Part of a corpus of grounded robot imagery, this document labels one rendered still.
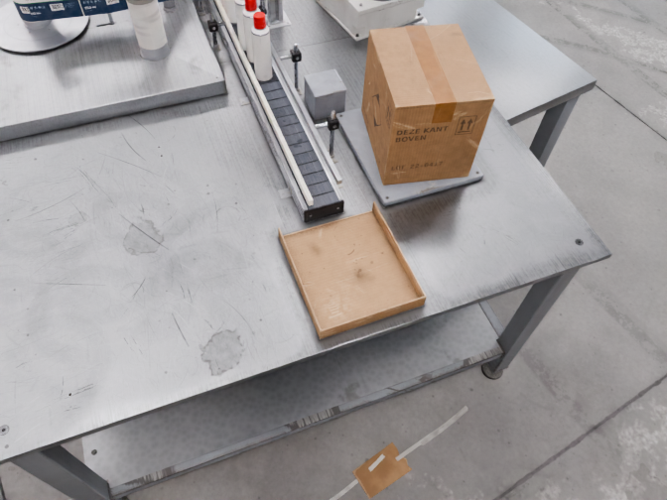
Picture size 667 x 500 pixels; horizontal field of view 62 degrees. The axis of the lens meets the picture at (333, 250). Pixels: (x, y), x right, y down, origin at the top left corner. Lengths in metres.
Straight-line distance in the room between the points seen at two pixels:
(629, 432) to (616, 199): 1.12
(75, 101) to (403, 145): 0.94
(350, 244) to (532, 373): 1.11
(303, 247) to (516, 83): 0.93
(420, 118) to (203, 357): 0.73
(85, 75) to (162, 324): 0.86
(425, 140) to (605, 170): 1.76
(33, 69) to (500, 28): 1.53
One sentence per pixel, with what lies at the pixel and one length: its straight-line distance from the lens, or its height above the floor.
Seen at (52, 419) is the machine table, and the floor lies 0.83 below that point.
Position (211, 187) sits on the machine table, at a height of 0.83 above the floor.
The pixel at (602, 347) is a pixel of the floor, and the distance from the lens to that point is 2.46.
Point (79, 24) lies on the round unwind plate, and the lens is 2.08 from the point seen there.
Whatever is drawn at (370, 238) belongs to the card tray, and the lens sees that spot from 1.42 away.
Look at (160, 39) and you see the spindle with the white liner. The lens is 1.86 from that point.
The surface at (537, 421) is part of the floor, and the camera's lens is 2.23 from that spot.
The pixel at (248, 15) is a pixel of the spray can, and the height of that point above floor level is 1.04.
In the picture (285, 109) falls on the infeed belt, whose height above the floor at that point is 0.88.
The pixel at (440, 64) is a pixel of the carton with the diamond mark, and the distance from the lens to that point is 1.46.
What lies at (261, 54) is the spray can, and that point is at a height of 0.98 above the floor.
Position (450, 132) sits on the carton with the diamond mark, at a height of 1.02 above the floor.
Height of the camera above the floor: 1.97
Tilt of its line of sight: 55 degrees down
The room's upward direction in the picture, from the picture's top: 4 degrees clockwise
